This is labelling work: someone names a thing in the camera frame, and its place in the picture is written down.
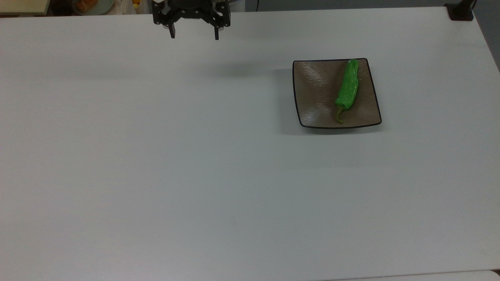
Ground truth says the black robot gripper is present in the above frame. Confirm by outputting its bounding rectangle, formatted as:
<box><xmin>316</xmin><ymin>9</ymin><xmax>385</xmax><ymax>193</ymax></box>
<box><xmin>152</xmin><ymin>0</ymin><xmax>232</xmax><ymax>41</ymax></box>

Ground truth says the square brown ceramic plate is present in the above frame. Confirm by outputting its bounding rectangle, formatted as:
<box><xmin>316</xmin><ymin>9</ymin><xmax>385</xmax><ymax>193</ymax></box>
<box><xmin>292</xmin><ymin>58</ymin><xmax>382</xmax><ymax>130</ymax></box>

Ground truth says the pale bowl with orange contents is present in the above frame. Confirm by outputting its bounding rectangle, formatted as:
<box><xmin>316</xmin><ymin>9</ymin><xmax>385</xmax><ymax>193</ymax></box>
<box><xmin>72</xmin><ymin>0</ymin><xmax>115</xmax><ymax>16</ymax></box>

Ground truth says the beige wooden board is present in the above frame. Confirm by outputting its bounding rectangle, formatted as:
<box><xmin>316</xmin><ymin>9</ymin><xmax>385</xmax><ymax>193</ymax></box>
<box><xmin>0</xmin><ymin>0</ymin><xmax>51</xmax><ymax>16</ymax></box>

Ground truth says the black table clamp mount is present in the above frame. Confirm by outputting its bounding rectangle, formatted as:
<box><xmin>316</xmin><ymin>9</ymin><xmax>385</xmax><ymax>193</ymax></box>
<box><xmin>445</xmin><ymin>0</ymin><xmax>478</xmax><ymax>21</ymax></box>

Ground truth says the green chili pepper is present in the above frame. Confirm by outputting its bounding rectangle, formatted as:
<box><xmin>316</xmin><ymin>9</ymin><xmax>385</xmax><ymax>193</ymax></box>
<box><xmin>334</xmin><ymin>59</ymin><xmax>360</xmax><ymax>124</ymax></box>

